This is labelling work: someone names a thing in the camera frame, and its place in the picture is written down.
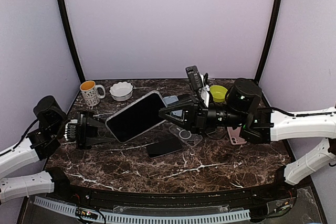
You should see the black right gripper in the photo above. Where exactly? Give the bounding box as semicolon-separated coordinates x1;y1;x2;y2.
158;95;246;135

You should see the light blue phone case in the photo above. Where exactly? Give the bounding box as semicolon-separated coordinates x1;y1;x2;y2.
163;95;183;119

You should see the clear magsafe phone case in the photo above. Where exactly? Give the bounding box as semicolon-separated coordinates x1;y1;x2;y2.
169;125;203;147

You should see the phone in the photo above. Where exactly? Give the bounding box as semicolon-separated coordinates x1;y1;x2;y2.
146;137;183;158
106;91;166;143

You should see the pink phone case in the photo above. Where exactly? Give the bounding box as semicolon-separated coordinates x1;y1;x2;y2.
227;127;247;146

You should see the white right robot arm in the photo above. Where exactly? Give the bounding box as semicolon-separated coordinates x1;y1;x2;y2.
159;78;335;200

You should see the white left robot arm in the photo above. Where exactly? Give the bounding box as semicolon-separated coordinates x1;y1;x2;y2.
1;95;113;203

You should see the white patterned mug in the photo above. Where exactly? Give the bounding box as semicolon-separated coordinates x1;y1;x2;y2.
80;80;106;107

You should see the green bowl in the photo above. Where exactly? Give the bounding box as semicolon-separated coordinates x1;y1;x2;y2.
209;85;228;103

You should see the white scalloped bowl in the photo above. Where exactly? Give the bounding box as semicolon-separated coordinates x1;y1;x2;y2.
109;81;134;102

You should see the left green circuit board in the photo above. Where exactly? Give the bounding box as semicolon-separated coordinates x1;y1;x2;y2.
75;207;98;221

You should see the green circuit board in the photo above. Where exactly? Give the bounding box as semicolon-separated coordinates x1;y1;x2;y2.
75;207;98;221
273;201;292;213

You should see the right green circuit board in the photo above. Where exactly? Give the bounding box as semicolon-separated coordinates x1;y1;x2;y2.
273;201;292;213

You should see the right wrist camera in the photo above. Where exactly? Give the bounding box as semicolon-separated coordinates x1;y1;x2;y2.
185;66;211;107

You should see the black left frame post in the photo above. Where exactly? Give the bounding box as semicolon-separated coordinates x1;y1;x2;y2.
57;0;86;83

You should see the black frame post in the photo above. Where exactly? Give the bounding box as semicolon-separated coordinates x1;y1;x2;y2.
57;0;86;83
254;0;281;85

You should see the white slotted cable duct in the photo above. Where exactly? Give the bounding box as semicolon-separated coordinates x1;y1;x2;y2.
34;196;250;224

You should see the black front rail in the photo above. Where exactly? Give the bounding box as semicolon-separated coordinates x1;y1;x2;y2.
47;184;297;209

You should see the black right frame post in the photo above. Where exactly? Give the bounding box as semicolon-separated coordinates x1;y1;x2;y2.
254;0;281;85

